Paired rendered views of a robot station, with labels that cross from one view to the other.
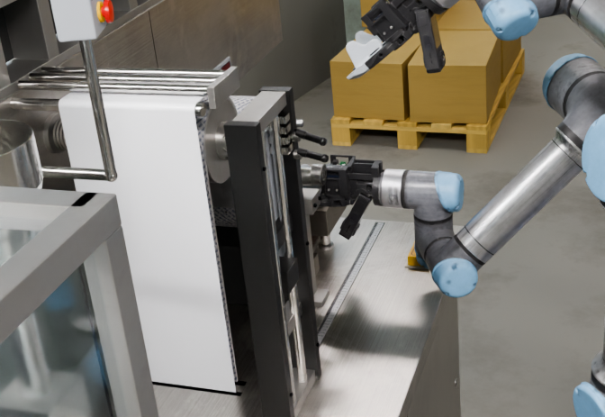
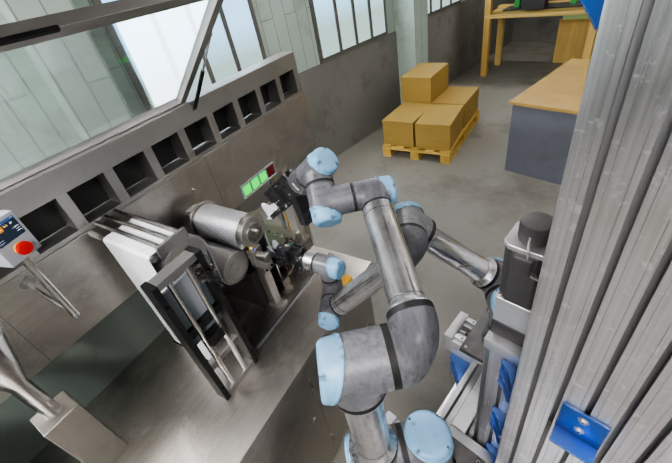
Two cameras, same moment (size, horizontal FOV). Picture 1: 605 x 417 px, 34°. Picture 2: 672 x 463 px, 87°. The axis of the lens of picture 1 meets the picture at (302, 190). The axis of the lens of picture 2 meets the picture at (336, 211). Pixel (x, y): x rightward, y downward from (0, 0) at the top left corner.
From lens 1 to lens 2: 0.99 m
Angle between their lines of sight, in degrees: 17
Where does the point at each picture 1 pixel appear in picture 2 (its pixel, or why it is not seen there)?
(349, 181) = (290, 254)
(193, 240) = not seen: hidden behind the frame
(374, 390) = (277, 378)
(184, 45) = (235, 165)
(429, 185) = (323, 266)
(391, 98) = (407, 137)
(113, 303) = not seen: outside the picture
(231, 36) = (274, 150)
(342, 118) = (387, 145)
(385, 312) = (306, 319)
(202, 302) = not seen: hidden behind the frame
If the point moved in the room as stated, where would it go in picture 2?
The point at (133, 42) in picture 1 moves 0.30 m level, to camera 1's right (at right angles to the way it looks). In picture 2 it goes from (193, 175) to (261, 171)
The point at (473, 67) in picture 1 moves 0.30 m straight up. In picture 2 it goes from (444, 125) to (444, 97)
